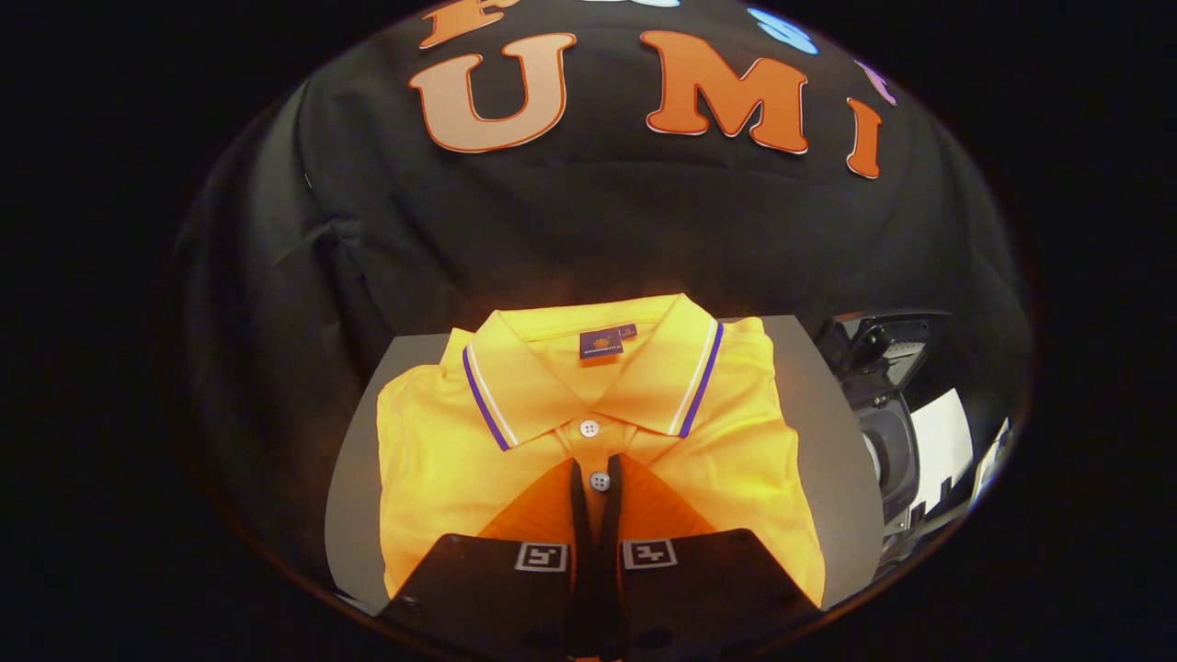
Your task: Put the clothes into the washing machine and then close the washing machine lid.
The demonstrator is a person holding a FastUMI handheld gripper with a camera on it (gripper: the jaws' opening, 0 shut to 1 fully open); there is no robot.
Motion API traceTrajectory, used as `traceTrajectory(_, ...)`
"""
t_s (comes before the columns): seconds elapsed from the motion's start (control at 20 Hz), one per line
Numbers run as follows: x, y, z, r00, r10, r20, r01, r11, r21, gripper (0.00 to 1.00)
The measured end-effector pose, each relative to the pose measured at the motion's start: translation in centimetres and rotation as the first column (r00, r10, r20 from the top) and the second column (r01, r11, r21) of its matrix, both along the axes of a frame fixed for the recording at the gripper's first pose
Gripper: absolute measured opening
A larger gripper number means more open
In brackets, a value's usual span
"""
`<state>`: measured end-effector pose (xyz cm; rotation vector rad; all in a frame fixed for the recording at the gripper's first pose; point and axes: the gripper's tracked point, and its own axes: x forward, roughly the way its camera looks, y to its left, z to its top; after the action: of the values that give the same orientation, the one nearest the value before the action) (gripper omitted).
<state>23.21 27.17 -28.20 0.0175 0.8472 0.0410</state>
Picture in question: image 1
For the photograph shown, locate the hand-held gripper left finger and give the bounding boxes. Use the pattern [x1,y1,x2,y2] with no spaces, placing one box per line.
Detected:
[377,455,595,662]

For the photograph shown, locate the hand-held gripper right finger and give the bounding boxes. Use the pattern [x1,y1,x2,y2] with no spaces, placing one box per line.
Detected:
[601,453,825,662]

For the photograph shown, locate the yellow polo shirt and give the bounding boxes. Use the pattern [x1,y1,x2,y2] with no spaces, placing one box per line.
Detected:
[375,294,827,612]

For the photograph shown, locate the grey washing machine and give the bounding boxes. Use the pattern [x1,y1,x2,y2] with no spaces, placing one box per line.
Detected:
[814,311,957,578]

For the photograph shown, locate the dark glass washing machine lid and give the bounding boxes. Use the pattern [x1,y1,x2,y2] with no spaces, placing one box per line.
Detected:
[814,311,950,407]

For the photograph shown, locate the grey side table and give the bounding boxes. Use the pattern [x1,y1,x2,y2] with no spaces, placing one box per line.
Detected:
[324,315,886,617]

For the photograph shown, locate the white flat panel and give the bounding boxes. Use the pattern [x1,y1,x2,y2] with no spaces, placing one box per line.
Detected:
[910,388,974,514]

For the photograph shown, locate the white plastic object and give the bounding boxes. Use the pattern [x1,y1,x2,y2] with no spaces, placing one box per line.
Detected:
[973,418,1014,503]

